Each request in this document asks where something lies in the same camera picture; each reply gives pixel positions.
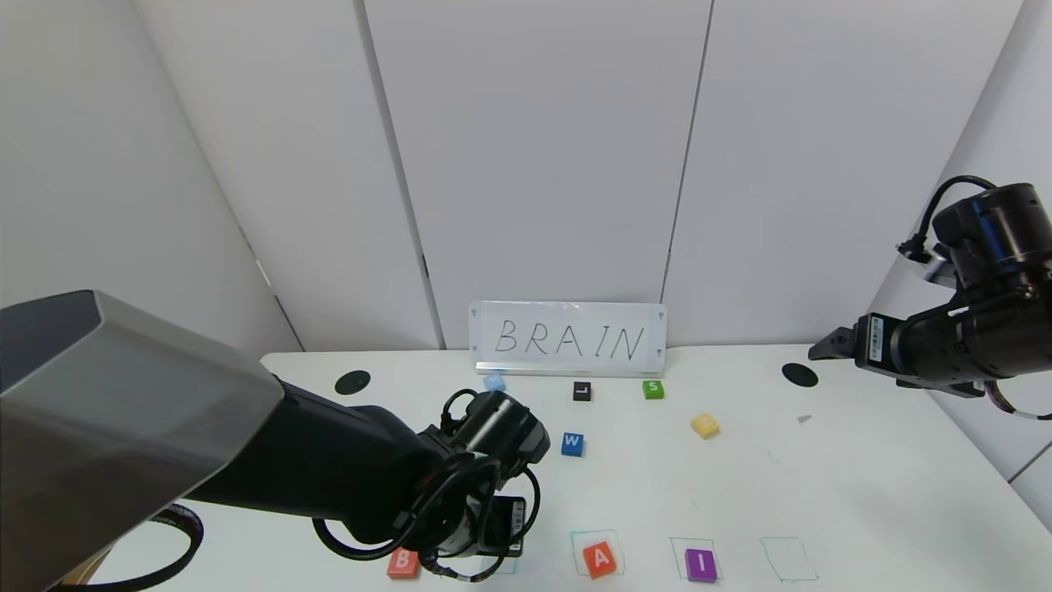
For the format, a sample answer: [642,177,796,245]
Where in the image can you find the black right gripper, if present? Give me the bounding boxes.
[807,308,969,382]

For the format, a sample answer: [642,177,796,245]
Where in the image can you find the white BRAIN sign board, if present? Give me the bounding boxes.
[468,301,668,379]

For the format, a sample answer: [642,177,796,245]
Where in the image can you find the orange block letter A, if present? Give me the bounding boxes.
[583,541,619,580]

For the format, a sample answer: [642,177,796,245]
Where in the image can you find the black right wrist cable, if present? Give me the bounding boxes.
[914,174,997,247]

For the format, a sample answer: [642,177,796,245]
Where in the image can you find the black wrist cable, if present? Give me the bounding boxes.
[312,388,543,583]
[914,174,997,247]

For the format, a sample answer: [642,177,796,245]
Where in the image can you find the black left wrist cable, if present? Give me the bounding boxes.
[312,388,543,583]

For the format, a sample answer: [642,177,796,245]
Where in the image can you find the thick black shoulder cable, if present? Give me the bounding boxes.
[49,503,206,592]

